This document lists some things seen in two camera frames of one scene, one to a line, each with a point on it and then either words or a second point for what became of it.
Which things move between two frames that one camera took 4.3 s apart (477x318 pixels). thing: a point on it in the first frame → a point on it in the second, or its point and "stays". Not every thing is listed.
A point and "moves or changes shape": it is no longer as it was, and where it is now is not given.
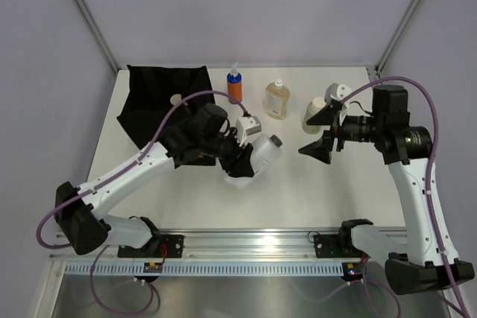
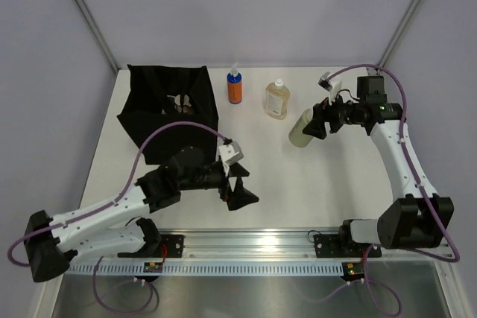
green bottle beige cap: [312, 108] moves or changes shape
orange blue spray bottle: [234, 83] stays
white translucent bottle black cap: [267, 153] → [177, 102]
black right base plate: [328, 246] stays
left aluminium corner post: [89, 15] stays
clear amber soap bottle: [276, 100] stays
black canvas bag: [150, 88] stays
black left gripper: [239, 164] → [240, 196]
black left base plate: [168, 246] stays
